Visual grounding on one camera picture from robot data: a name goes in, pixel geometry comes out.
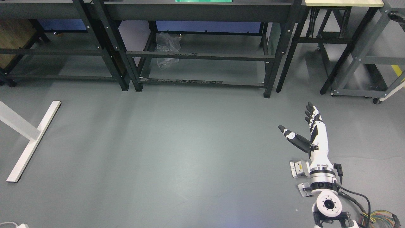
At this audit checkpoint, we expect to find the white table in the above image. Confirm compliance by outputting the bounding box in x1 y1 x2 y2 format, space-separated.
0 101 62 183

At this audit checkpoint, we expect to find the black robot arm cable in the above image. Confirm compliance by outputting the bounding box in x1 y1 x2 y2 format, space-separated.
333 163 401 228

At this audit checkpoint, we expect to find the black stand wooden top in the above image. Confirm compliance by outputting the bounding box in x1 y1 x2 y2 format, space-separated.
276 0 384 92

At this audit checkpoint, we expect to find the green tray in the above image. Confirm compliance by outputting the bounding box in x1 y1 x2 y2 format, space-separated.
175 0 234 3

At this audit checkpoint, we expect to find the clear plastic bag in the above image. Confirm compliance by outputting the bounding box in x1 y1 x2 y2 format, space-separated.
156 32 181 70

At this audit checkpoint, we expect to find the grey metal cart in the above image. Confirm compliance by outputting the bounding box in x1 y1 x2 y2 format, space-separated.
320 0 404 105

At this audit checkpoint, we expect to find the silver metal bracket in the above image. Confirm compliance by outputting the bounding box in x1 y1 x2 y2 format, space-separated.
289 160 310 178

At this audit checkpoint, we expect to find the black left shelf rack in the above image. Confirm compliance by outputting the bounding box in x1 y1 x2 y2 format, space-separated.
1 0 130 91

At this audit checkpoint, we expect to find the black metal shelf rack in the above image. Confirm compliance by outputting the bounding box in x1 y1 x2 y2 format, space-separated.
94 0 303 98

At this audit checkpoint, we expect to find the small silver bracket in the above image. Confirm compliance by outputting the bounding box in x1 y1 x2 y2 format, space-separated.
297 182 313 197

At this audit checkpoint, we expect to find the white power strip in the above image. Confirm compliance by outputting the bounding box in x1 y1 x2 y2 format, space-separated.
0 222 29 228

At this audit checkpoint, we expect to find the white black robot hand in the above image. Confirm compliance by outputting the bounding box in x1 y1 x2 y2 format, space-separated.
278 102 333 169

